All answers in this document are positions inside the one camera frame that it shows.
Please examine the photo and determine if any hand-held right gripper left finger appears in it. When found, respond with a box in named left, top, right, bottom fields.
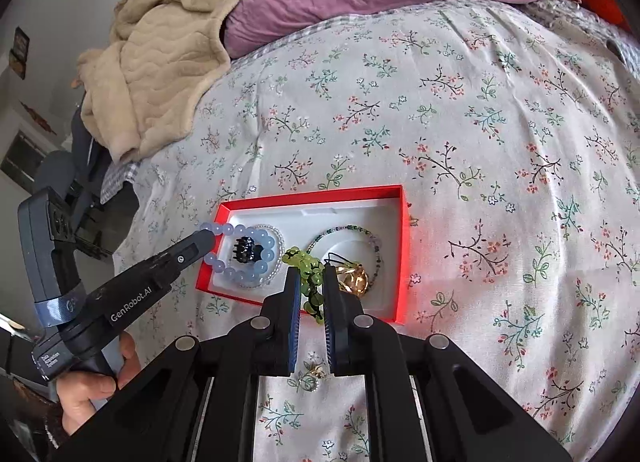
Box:
left=50, top=265, right=304, bottom=462

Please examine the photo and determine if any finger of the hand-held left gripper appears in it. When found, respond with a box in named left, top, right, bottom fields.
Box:
left=145, top=232, right=217, bottom=283

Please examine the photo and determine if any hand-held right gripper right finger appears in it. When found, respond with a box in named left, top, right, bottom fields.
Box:
left=322, top=264, right=574, bottom=462

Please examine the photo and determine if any gold metal hair clip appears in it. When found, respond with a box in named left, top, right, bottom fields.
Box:
left=335, top=264, right=374, bottom=298

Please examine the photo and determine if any black claw hair clip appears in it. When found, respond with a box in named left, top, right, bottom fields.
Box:
left=232, top=236, right=266, bottom=263

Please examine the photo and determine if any blue bead bracelet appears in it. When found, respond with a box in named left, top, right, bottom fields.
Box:
left=198, top=221, right=277, bottom=285

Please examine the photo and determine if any green bead bracelet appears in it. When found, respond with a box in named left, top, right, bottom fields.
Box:
left=282, top=245, right=326, bottom=331

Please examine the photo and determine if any clear small bead bracelet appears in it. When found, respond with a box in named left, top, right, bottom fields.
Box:
left=235, top=222, right=286, bottom=291

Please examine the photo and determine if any red cardboard box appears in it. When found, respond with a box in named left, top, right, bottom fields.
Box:
left=194, top=184, right=412, bottom=325

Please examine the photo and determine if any dark multicolour bead bracelet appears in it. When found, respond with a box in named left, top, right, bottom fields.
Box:
left=304, top=225, right=385, bottom=293

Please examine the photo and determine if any person's left hand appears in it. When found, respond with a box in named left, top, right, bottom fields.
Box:
left=58, top=333, right=142, bottom=436

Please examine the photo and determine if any gold bow earring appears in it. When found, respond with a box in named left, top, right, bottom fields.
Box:
left=299, top=363, right=324, bottom=391

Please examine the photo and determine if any grey checked cloth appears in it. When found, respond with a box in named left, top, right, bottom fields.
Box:
left=99, top=161, right=142, bottom=206

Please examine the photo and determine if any dark grey chair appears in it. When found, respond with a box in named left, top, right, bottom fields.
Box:
left=34, top=106, right=137, bottom=263

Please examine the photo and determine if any beige fleece blanket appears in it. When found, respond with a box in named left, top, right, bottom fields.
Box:
left=77, top=0, right=261, bottom=165

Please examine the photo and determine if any floral bedsheet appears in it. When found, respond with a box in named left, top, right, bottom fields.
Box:
left=112, top=0, right=640, bottom=462

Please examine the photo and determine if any small dark wall plaque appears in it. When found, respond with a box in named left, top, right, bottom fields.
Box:
left=7, top=26, right=29, bottom=81

